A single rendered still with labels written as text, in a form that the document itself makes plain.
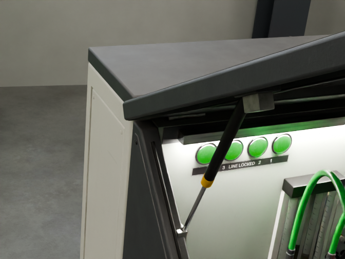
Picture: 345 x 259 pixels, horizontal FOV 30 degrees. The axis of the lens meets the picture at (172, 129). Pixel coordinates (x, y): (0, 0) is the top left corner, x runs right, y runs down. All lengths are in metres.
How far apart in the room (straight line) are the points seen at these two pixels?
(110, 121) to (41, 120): 3.19
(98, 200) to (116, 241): 0.13
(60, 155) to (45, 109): 0.69
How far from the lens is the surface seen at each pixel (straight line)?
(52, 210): 3.56
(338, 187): 1.15
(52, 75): 5.07
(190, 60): 1.42
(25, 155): 4.09
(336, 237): 1.44
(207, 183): 1.03
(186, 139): 1.22
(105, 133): 1.39
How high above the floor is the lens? 1.98
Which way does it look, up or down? 26 degrees down
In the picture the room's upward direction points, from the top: 6 degrees clockwise
